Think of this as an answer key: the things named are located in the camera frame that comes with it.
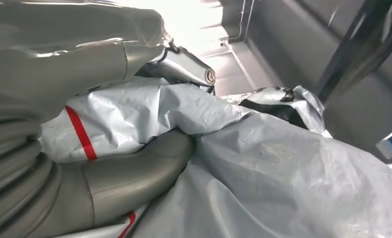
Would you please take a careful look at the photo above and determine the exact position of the large courier bag black lettering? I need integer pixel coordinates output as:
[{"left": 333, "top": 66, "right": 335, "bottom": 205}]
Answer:
[{"left": 39, "top": 76, "right": 392, "bottom": 238}]

